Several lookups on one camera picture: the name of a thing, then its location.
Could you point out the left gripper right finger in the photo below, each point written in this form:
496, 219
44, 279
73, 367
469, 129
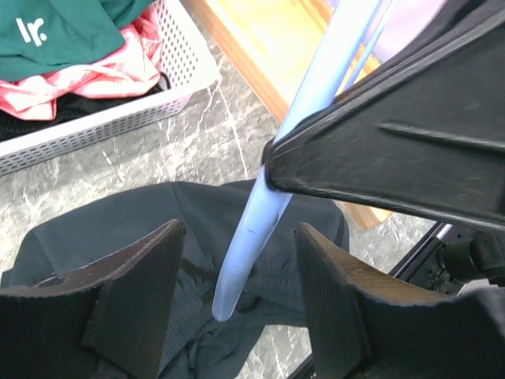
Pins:
364, 323

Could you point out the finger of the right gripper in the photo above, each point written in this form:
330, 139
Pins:
422, 136

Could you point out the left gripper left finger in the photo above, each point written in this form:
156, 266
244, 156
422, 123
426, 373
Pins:
114, 310

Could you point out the dark navy shorts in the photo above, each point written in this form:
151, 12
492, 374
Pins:
196, 346

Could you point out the blue hanger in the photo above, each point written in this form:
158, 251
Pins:
348, 40

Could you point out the wooden hanger rack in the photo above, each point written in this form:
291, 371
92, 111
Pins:
270, 43

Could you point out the pink garment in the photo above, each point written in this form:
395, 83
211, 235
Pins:
130, 71

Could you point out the white laundry basket with clothes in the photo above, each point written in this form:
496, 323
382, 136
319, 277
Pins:
186, 62

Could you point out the teal garment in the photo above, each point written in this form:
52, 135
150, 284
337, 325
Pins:
44, 36

